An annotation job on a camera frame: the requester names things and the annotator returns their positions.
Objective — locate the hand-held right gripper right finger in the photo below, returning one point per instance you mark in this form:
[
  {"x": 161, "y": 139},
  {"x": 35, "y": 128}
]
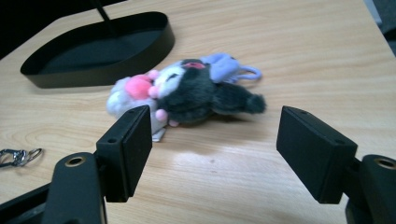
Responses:
[{"x": 314, "y": 155}]

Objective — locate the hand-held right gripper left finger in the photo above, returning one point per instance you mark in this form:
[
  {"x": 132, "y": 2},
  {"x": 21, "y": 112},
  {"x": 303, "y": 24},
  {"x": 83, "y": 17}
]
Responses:
[{"x": 127, "y": 155}]

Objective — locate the black and white plush toy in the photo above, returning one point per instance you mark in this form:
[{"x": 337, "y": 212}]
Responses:
[{"x": 186, "y": 93}]

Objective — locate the black oval tray stand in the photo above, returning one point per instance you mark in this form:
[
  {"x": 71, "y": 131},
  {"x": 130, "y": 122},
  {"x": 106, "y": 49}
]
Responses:
[{"x": 102, "y": 59}]

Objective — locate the silver metal keyring clasp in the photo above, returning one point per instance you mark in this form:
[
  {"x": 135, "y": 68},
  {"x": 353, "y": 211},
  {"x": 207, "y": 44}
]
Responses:
[{"x": 18, "y": 157}]

